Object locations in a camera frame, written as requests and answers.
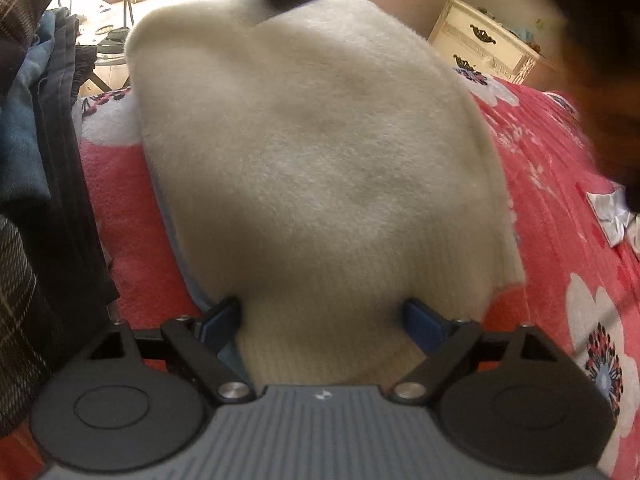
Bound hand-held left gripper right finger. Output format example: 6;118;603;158
390;297;563;405

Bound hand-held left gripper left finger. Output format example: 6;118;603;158
90;296;253;405

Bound white deer print sweater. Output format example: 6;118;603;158
124;0;527;388

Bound cream nightstand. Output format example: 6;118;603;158
427;0;551;86

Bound red floral blanket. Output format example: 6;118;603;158
0;62;640;480

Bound grey plaid garment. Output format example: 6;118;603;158
0;215;113;436

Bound silver foil wrapper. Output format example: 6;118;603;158
585;185;636;248

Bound black striped pants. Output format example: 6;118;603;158
30;7;121;306

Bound blue denim garment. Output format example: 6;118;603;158
0;10;57;201

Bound black weight plate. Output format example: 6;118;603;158
96;26;131;45

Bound brown plaid garment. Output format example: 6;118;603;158
0;0;76;96

